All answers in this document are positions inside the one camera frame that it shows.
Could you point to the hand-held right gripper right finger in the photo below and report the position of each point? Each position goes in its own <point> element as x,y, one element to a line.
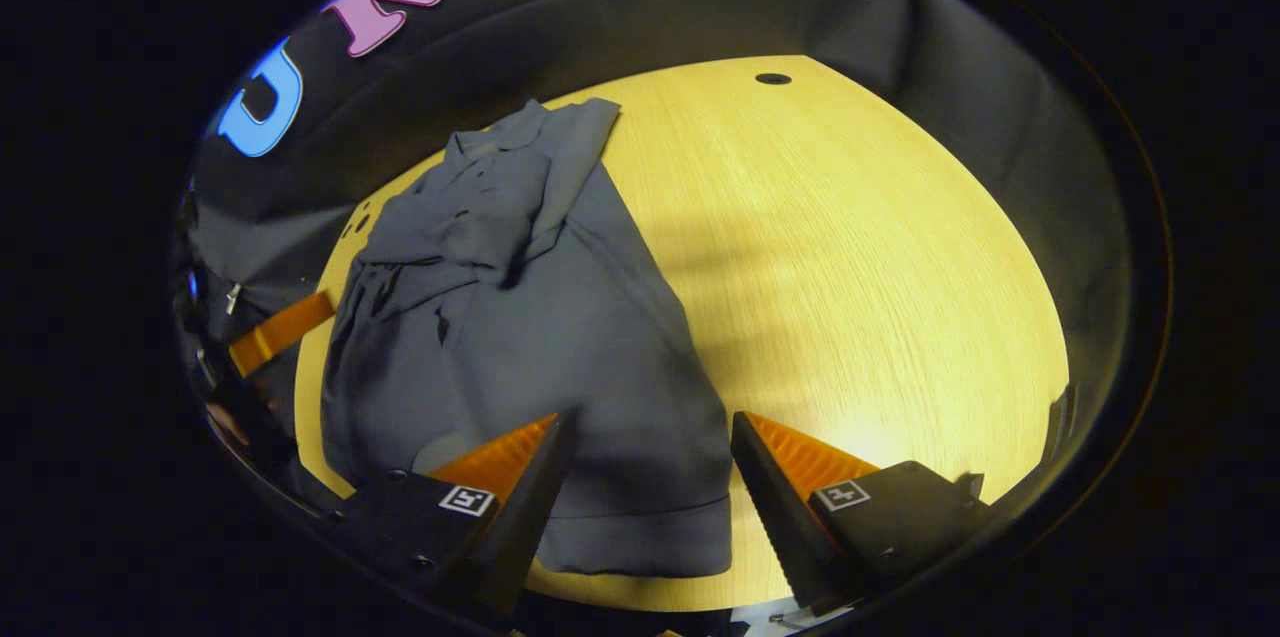
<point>780,527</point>

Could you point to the silver metal clip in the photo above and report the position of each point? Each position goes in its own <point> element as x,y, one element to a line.
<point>233,297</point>

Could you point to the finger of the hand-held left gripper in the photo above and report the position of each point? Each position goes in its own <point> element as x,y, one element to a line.
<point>285,329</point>

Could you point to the grey long-sleeved collared shirt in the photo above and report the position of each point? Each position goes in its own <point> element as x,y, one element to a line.
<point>520,337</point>

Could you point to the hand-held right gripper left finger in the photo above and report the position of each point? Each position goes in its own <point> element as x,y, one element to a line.
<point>525,527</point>

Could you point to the black backdrop cloth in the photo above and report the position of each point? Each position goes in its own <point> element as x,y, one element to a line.
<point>700,7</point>

